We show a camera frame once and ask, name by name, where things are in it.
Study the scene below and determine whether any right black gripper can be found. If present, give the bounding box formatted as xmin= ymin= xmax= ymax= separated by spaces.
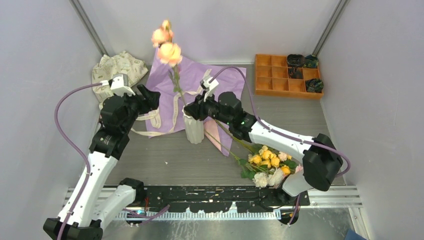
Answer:
xmin=184 ymin=90 xmax=233 ymax=126

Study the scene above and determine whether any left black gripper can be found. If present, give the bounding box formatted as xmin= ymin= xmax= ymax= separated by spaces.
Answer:
xmin=116 ymin=84 xmax=159 ymax=133

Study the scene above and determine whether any cream printed ribbon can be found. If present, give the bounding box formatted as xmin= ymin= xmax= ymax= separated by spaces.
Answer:
xmin=130 ymin=68 xmax=213 ymax=137

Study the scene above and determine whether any purple pink wrapping paper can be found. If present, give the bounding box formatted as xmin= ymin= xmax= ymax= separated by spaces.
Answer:
xmin=145 ymin=57 xmax=245 ymax=157

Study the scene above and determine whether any peach rose flower stem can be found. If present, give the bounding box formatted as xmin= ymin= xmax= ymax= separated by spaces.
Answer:
xmin=151 ymin=19 xmax=187 ymax=107

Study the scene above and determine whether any yellow rose flower spray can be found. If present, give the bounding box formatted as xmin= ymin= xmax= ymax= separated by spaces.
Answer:
xmin=203 ymin=120 xmax=300 ymax=180

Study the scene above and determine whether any pink white flower spray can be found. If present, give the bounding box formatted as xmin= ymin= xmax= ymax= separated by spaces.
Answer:
xmin=232 ymin=146 xmax=304 ymax=189

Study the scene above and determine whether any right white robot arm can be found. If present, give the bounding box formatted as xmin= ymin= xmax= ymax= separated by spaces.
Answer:
xmin=183 ymin=92 xmax=343 ymax=206

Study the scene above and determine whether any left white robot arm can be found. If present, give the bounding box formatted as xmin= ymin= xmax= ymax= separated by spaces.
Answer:
xmin=43 ymin=84 xmax=161 ymax=240

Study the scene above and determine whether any white ribbed vase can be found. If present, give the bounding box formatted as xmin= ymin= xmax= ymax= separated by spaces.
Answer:
xmin=182 ymin=107 xmax=205 ymax=144

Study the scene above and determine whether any cream patterned cloth bag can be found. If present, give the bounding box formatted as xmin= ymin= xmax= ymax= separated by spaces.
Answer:
xmin=91 ymin=51 xmax=148 ymax=88

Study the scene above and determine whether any orange compartment tray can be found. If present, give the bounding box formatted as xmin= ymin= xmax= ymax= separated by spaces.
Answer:
xmin=254 ymin=54 xmax=324 ymax=100

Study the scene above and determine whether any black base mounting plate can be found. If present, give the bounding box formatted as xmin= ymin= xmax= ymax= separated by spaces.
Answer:
xmin=129 ymin=185 xmax=296 ymax=213

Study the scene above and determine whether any dark sock in tray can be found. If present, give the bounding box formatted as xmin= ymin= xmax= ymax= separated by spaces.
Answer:
xmin=288 ymin=67 xmax=304 ymax=80

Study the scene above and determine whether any dark rolled sock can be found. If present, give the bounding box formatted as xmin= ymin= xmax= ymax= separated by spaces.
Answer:
xmin=286 ymin=54 xmax=306 ymax=68

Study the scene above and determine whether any patterned sock front compartment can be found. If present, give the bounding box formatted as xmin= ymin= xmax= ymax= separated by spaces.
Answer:
xmin=305 ymin=78 xmax=324 ymax=93

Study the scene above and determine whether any green blue rolled sock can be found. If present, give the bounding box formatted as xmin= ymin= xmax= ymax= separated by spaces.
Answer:
xmin=303 ymin=54 xmax=319 ymax=69

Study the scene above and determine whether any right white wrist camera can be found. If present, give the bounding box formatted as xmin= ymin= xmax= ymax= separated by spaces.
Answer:
xmin=200 ymin=75 xmax=219 ymax=102

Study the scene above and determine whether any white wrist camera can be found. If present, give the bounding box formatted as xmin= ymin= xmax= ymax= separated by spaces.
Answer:
xmin=200 ymin=75 xmax=219 ymax=102
xmin=100 ymin=73 xmax=135 ymax=97

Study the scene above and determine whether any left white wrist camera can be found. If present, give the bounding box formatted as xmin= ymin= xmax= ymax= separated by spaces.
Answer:
xmin=100 ymin=73 xmax=135 ymax=97

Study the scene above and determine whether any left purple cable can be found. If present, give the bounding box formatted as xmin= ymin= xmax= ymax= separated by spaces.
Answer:
xmin=54 ymin=82 xmax=170 ymax=240

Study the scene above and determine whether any left corner frame post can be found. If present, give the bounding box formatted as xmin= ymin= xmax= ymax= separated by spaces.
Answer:
xmin=69 ymin=0 xmax=109 ymax=55

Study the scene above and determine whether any corner frame post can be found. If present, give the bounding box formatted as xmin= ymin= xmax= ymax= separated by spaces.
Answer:
xmin=69 ymin=0 xmax=109 ymax=55
xmin=312 ymin=0 xmax=350 ymax=57

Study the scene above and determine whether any right corner frame post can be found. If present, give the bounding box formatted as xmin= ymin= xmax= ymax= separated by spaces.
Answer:
xmin=312 ymin=0 xmax=350 ymax=57

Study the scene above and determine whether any aluminium front rail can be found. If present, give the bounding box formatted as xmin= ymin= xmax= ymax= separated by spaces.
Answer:
xmin=62 ymin=185 xmax=364 ymax=222

